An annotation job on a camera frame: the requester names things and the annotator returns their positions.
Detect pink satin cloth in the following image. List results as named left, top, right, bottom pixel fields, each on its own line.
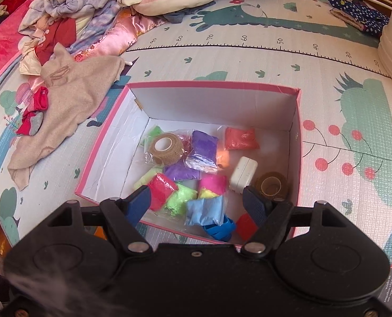
left=67, top=7, right=169, bottom=64

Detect cream garment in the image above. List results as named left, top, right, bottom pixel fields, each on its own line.
left=19, top=38, right=45, bottom=76

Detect printed play mat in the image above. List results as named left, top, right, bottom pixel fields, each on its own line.
left=0, top=0, right=392, bottom=273

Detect tan bandage roll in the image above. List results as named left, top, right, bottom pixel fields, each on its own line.
left=148, top=133, right=185, bottom=166

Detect polka dot navy cloth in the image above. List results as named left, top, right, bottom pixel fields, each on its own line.
left=327, top=0, right=390, bottom=39

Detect purple clay packet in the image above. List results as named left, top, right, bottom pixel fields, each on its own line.
left=185, top=130, right=219, bottom=173
left=164, top=162, right=200, bottom=181

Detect orange clay packet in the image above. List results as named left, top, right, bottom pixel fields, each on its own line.
left=224, top=127, right=260, bottom=151

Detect peach clay packet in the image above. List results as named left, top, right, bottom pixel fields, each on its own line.
left=216, top=150, right=230, bottom=174

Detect red and grey sock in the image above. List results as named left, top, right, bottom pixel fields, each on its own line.
left=16, top=86, right=50, bottom=137

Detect brown tape roll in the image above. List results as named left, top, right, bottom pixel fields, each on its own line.
left=255, top=172, right=288, bottom=201

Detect blue tape roll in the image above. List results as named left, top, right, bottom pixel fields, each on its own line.
left=203, top=215, right=237, bottom=242

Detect pink clay packet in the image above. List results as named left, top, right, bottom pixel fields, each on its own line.
left=147, top=174, right=179, bottom=212

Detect beige knit cloth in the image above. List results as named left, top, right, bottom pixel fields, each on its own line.
left=8, top=43, right=126, bottom=191

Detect magenta and yellow clay packet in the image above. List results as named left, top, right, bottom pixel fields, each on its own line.
left=198, top=174, right=228, bottom=199

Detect green clay packet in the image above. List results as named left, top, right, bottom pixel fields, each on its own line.
left=140, top=125, right=164, bottom=147
left=165, top=181, right=198, bottom=218

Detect white charger adapter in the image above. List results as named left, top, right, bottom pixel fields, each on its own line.
left=229, top=157, right=259, bottom=193

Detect lime clay packet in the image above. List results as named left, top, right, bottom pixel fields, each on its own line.
left=133, top=167, right=164, bottom=191

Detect red blanket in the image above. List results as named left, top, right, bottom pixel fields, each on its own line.
left=0, top=0, right=58, bottom=88

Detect light blue clay packet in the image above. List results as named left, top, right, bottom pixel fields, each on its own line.
left=185, top=195, right=224, bottom=226

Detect pink cardboard box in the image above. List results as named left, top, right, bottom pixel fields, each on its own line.
left=74, top=81, right=304, bottom=249

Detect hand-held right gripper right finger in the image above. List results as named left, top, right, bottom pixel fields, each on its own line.
left=241, top=186, right=342, bottom=258

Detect red garment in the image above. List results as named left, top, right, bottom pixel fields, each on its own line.
left=34, top=17, right=77, bottom=66

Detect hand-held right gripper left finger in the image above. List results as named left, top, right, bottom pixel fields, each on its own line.
left=47, top=185, right=154, bottom=256

